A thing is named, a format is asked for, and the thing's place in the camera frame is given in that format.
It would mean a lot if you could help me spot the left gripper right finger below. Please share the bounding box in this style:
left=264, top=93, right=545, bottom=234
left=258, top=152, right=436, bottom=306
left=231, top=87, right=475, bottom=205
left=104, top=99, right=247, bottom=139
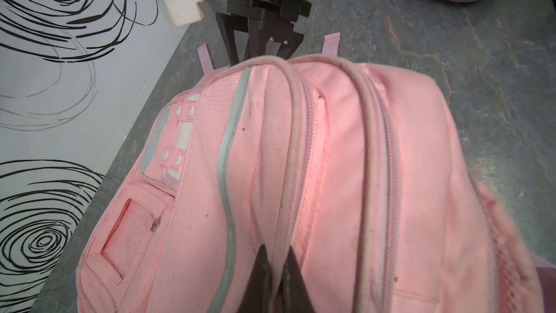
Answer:
left=281, top=247, right=315, bottom=313

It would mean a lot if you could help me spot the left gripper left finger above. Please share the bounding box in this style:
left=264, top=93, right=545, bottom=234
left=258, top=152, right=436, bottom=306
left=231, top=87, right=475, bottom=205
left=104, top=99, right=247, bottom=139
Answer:
left=237, top=245, right=272, bottom=313

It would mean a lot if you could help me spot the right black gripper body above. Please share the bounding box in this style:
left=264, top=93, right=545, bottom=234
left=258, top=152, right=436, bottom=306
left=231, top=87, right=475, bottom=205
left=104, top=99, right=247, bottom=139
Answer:
left=216, top=0, right=312, bottom=65

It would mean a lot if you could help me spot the pink student backpack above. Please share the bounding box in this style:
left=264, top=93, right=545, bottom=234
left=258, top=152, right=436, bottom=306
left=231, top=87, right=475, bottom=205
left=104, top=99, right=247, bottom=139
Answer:
left=76, top=33, right=555, bottom=312

